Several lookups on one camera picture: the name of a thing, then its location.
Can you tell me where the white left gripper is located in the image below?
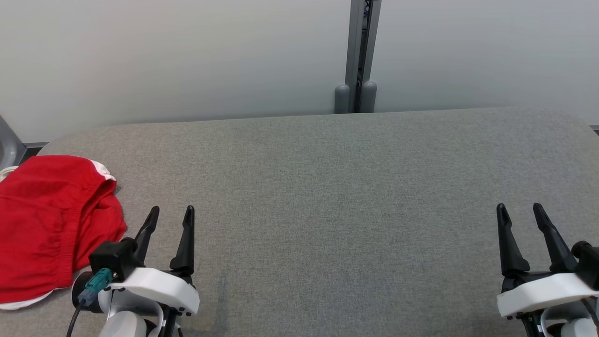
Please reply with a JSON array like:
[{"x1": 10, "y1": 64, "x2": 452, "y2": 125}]
[{"x1": 72, "y1": 205, "x2": 201, "y2": 316}]

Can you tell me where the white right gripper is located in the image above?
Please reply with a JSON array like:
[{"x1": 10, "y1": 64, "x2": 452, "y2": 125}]
[{"x1": 496, "y1": 203, "x2": 599, "y2": 320}]

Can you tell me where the red shorts white trim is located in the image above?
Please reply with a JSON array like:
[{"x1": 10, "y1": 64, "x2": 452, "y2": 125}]
[{"x1": 0, "y1": 155, "x2": 128, "y2": 304}]

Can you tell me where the grey metal leg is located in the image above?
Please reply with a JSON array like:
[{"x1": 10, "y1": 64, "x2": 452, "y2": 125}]
[{"x1": 0, "y1": 115, "x2": 28, "y2": 171}]

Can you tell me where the left cable teal connector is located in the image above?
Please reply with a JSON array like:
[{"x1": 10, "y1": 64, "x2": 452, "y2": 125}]
[{"x1": 66, "y1": 268, "x2": 116, "y2": 337}]

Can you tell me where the grey metal partition post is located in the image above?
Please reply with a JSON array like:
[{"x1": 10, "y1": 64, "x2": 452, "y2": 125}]
[{"x1": 334, "y1": 0, "x2": 382, "y2": 114}]

